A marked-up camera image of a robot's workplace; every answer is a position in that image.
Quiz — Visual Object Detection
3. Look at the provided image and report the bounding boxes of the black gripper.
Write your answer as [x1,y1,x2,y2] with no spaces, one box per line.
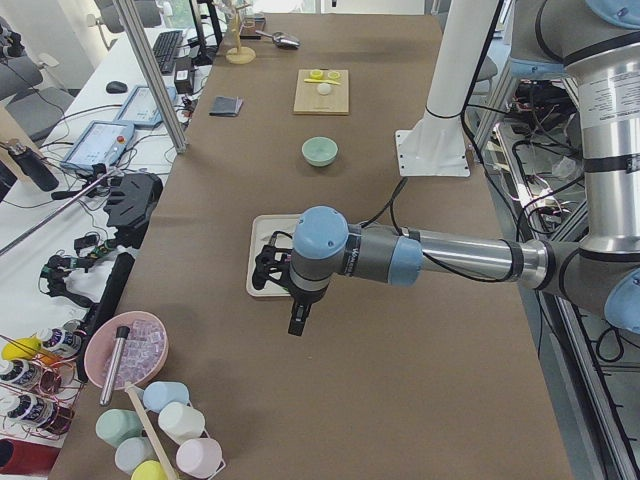
[252,230,312,336]

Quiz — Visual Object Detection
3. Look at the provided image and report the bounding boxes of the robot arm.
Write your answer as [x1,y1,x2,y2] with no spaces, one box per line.
[252,1,639,335]

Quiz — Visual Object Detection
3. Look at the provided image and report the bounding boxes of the mint green bowl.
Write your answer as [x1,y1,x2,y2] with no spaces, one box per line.
[301,136,338,167]

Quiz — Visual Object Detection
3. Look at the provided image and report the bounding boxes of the pink bowl with ice cubes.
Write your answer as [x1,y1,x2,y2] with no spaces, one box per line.
[84,311,169,390]

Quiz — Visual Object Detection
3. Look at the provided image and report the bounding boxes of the metal tube in bowl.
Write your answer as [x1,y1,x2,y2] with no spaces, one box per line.
[99,326,130,407]

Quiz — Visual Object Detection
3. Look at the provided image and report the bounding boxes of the cream rabbit tray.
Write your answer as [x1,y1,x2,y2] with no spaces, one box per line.
[245,213,303,301]

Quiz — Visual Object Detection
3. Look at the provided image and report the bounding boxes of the white cup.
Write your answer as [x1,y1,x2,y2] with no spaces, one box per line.
[158,402,205,445]

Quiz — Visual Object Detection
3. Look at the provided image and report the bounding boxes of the light blue cup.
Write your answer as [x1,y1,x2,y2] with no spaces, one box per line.
[143,381,190,413]

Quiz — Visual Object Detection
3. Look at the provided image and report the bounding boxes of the pink cup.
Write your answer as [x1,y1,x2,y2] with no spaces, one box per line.
[176,438,223,479]

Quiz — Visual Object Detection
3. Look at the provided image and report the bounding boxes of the bamboo cutting board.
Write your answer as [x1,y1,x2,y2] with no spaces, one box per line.
[293,69,350,115]

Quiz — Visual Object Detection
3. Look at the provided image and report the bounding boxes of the grey folded cloth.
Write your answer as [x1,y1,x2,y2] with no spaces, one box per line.
[208,96,244,117]

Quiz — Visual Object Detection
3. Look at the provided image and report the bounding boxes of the yellow cup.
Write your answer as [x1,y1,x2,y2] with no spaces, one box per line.
[130,460,168,480]

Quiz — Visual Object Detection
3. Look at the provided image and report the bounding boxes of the green cup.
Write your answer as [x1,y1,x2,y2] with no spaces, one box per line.
[95,409,143,448]

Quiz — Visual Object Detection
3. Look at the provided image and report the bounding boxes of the grey cup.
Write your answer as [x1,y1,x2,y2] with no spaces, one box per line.
[115,437,157,475]

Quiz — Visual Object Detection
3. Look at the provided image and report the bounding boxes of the yellow plastic knife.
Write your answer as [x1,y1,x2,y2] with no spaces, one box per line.
[303,77,341,86]

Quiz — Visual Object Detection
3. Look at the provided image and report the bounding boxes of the teach pendant tablet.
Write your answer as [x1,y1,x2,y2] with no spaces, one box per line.
[60,121,135,172]
[114,85,162,129]

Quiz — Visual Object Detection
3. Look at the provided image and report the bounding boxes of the wooden mug tree stand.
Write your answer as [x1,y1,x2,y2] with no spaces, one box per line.
[219,0,256,65]

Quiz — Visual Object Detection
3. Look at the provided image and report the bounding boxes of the metal scoop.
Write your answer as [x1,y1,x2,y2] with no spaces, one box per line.
[256,30,301,49]

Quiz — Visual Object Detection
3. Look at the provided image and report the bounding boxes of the computer mouse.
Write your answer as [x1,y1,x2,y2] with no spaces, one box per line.
[105,81,128,94]

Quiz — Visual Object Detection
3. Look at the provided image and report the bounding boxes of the black keyboard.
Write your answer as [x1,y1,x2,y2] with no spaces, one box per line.
[152,30,183,75]

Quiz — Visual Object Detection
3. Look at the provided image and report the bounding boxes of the white wire cup rack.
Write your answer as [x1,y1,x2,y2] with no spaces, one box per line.
[158,401,226,479]

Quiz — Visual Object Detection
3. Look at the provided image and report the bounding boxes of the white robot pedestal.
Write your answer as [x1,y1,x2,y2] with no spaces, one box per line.
[396,0,502,177]

